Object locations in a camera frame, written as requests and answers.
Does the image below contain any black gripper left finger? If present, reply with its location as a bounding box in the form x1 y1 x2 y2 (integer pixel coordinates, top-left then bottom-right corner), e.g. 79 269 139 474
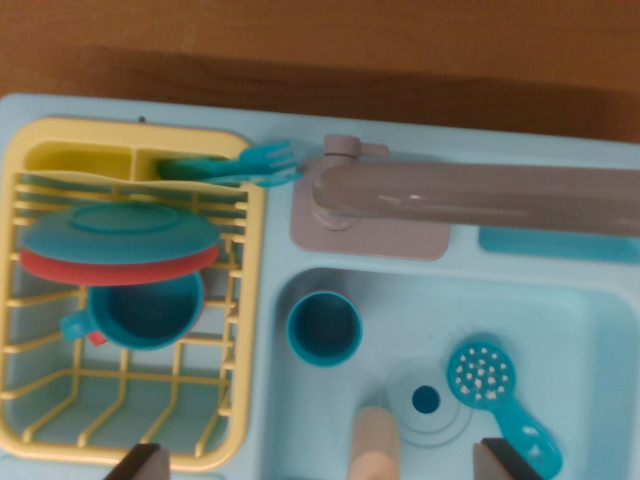
112 443 172 480

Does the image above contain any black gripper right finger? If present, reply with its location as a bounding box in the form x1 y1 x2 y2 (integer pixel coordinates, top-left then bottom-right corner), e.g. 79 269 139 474
473 437 544 480

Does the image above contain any beige detergent bottle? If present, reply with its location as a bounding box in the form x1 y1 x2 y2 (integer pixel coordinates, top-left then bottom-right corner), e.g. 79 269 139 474
348 405 401 480

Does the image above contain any light blue toy sink unit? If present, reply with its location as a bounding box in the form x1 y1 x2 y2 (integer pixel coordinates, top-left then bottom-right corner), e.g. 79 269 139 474
0 93 640 480

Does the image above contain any teal dish brush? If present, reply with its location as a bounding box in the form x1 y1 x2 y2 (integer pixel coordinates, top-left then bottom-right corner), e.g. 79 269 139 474
446 341 564 480

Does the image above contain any teal toy mug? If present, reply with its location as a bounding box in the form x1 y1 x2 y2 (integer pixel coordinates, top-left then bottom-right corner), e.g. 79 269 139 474
58 272 205 352

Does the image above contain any red toy plate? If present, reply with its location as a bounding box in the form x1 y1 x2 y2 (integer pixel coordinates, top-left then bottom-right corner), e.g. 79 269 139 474
18 244 220 287

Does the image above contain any teal toy cup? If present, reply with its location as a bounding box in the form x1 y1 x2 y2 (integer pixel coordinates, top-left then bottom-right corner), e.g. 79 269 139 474
285 292 363 369

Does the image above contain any teal toy plate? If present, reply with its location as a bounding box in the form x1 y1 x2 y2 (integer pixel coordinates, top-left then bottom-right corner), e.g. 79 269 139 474
19 200 221 266

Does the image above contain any grey toy faucet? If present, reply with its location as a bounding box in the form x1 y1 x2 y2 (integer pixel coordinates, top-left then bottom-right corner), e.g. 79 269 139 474
289 133 640 262

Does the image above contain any green toy utensil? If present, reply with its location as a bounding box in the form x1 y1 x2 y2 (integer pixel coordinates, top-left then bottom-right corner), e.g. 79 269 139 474
157 155 236 180

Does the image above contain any yellow dish rack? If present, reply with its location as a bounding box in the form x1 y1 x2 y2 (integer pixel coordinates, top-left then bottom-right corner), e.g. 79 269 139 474
0 117 269 472

